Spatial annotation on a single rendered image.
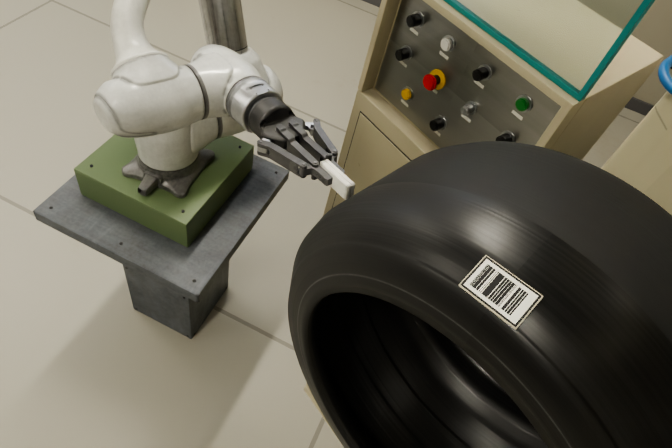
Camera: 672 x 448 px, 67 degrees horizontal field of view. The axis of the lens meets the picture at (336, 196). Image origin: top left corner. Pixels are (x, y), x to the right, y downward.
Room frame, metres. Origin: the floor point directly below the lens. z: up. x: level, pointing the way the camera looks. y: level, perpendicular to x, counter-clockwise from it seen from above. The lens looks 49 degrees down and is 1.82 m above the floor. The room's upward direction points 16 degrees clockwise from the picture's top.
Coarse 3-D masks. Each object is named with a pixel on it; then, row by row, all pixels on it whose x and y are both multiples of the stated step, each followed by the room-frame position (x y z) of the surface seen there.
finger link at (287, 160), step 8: (264, 144) 0.57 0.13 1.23; (272, 144) 0.58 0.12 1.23; (272, 152) 0.57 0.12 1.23; (280, 152) 0.56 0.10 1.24; (288, 152) 0.57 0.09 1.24; (280, 160) 0.56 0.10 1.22; (288, 160) 0.55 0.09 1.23; (296, 160) 0.55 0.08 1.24; (288, 168) 0.55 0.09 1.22; (296, 168) 0.54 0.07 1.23; (304, 168) 0.54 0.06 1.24; (304, 176) 0.54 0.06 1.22
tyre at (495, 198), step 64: (384, 192) 0.40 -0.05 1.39; (448, 192) 0.39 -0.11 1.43; (512, 192) 0.39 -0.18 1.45; (576, 192) 0.41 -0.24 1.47; (640, 192) 0.44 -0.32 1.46; (320, 256) 0.35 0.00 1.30; (384, 256) 0.31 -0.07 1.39; (448, 256) 0.30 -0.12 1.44; (512, 256) 0.30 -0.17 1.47; (576, 256) 0.31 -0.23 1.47; (640, 256) 0.34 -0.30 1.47; (320, 320) 0.41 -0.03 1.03; (384, 320) 0.48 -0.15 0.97; (448, 320) 0.25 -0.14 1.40; (576, 320) 0.25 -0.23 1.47; (640, 320) 0.27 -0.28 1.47; (320, 384) 0.30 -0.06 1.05; (384, 384) 0.37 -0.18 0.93; (448, 384) 0.41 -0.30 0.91; (512, 384) 0.21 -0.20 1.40; (576, 384) 0.21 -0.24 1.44; (640, 384) 0.21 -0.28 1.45
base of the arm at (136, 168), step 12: (204, 156) 0.91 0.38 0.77; (132, 168) 0.80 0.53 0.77; (144, 168) 0.80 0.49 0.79; (192, 168) 0.84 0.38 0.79; (144, 180) 0.77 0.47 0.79; (156, 180) 0.78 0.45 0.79; (168, 180) 0.79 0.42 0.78; (180, 180) 0.81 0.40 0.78; (192, 180) 0.83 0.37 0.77; (144, 192) 0.75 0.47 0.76; (180, 192) 0.78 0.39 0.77
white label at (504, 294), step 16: (480, 272) 0.28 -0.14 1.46; (496, 272) 0.28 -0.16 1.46; (464, 288) 0.26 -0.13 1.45; (480, 288) 0.26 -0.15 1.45; (496, 288) 0.26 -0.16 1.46; (512, 288) 0.27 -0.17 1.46; (528, 288) 0.27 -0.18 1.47; (496, 304) 0.25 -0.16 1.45; (512, 304) 0.25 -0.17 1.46; (528, 304) 0.25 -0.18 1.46; (512, 320) 0.24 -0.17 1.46
